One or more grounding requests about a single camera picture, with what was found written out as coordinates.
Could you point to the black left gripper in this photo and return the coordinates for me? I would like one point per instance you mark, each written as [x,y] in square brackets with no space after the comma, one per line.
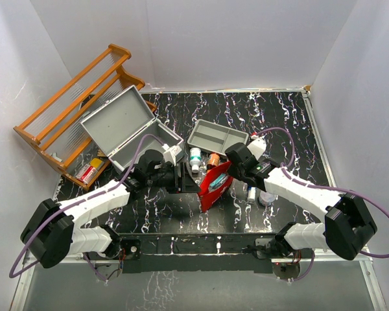
[184,183]

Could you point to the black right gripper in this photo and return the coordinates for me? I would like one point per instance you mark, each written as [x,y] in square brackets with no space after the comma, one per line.
[232,172]

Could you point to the red first aid kit pouch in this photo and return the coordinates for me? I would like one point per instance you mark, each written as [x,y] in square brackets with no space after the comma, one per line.
[208,198]

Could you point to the grey metal medicine case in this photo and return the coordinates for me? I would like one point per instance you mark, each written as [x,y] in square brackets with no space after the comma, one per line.
[118,126]

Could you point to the teal packet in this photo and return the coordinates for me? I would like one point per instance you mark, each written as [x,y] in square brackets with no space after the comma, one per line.
[217,183]

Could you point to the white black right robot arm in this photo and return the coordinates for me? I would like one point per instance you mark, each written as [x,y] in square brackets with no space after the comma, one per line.
[345,224]

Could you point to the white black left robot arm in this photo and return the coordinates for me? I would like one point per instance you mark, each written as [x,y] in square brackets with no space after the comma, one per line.
[57,229]

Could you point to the red white medicine box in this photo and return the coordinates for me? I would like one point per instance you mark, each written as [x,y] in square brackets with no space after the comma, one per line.
[86,173]

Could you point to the amber bottle orange cap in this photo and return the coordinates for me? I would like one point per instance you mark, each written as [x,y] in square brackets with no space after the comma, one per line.
[213,161]

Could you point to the blue white bandage roll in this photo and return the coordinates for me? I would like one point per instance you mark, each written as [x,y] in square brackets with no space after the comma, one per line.
[251,194]

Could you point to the white pill bottle teal label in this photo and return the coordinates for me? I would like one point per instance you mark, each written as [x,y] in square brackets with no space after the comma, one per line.
[195,160]

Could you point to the clear tape roll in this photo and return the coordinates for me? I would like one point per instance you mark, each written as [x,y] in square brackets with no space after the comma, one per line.
[266,199]

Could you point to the grey plastic divider tray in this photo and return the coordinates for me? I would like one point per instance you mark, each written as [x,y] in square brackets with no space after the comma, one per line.
[215,138]

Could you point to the orange wooden rack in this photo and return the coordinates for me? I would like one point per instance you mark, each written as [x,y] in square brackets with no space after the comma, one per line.
[54,130]

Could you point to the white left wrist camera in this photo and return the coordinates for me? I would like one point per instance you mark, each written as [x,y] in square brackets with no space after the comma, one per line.
[172,154]

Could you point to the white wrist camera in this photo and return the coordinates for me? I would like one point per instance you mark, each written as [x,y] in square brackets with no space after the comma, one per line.
[257,146]
[172,154]

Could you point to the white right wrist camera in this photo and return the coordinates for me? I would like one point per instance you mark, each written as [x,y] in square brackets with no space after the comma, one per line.
[257,146]

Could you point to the black table front rail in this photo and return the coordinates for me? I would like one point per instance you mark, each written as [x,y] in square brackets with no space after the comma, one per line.
[199,252]

